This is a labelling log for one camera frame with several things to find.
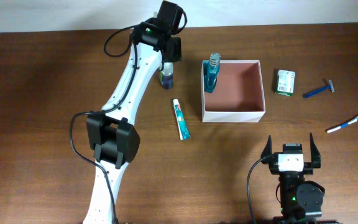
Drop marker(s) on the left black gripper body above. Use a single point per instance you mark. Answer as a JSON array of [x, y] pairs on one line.
[[176, 54]]

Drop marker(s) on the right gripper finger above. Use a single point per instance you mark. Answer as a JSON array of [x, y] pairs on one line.
[[315, 155], [266, 155]]

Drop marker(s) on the clear blue sanitizer bottle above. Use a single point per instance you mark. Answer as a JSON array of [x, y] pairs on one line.
[[166, 75]]

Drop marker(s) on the teal mouthwash bottle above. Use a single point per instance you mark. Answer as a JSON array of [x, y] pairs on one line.
[[212, 71]]

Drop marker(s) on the blue white toothbrush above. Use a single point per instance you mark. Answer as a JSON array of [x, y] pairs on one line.
[[343, 125]]

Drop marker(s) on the green white soap box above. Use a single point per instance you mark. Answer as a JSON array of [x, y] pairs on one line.
[[285, 82]]

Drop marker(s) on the teal toothpaste tube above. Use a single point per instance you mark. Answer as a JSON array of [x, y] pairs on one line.
[[182, 127]]

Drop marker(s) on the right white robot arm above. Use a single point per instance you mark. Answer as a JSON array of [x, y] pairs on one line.
[[300, 200]]

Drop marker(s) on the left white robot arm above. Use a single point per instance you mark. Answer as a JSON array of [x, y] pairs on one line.
[[111, 132]]

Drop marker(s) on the white open cardboard box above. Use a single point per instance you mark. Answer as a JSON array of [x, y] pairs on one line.
[[238, 96]]

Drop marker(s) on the blue disposable razor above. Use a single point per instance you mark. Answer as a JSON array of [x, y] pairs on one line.
[[329, 86]]

